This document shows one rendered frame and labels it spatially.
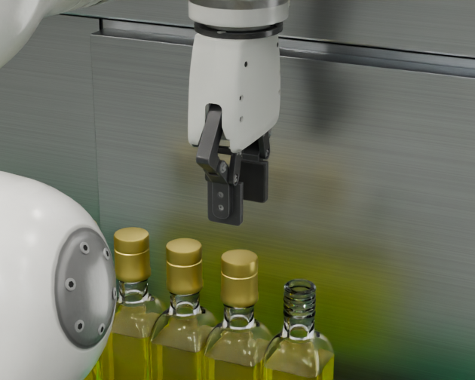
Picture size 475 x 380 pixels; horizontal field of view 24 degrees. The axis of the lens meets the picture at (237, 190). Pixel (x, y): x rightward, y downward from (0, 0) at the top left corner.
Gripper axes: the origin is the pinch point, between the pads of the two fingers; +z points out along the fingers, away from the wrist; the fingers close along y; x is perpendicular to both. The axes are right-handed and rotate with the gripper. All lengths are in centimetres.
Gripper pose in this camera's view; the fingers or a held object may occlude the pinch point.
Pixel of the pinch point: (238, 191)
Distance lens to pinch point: 98.3
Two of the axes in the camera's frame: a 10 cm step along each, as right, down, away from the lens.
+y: -4.1, 3.5, -8.4
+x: 9.1, 1.6, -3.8
